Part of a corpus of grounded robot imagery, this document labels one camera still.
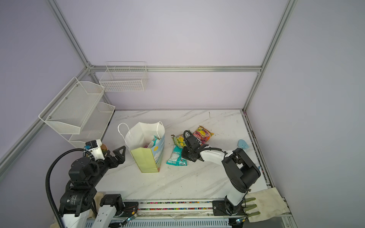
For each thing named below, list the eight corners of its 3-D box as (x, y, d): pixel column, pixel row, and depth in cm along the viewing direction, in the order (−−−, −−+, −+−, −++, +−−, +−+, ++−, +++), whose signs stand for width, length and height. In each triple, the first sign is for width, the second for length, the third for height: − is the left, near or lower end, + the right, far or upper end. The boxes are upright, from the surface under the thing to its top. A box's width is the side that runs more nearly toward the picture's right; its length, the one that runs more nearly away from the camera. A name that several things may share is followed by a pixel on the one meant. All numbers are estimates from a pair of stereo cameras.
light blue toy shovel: (238, 149, 100) (240, 147, 98) (236, 141, 104) (237, 139, 102) (247, 149, 100) (248, 147, 98) (245, 141, 104) (246, 139, 102)
